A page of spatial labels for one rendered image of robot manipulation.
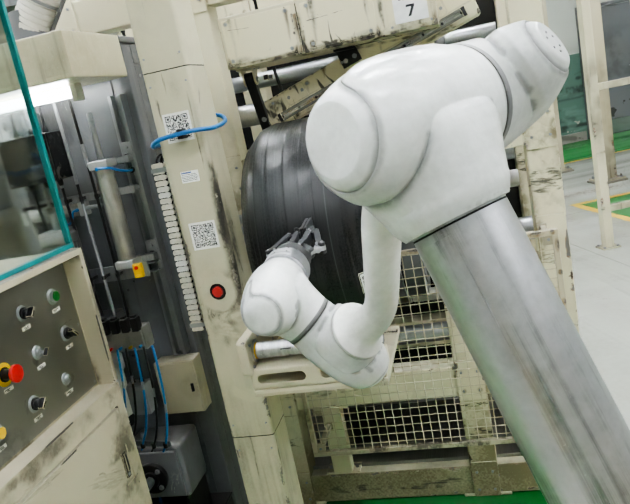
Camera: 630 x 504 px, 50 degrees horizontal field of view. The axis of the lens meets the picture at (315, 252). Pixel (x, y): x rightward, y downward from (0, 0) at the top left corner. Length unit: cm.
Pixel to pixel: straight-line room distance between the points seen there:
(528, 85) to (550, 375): 30
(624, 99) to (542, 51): 1165
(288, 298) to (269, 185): 50
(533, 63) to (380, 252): 37
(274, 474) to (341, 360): 93
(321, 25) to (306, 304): 100
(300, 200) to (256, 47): 60
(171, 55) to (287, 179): 46
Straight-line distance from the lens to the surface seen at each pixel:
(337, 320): 114
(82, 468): 173
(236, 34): 201
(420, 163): 60
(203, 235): 182
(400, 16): 192
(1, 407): 160
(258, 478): 207
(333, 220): 151
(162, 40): 180
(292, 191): 154
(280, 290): 112
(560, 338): 65
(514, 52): 74
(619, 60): 1235
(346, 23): 194
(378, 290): 103
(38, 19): 231
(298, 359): 178
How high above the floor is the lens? 151
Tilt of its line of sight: 13 degrees down
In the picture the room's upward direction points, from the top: 11 degrees counter-clockwise
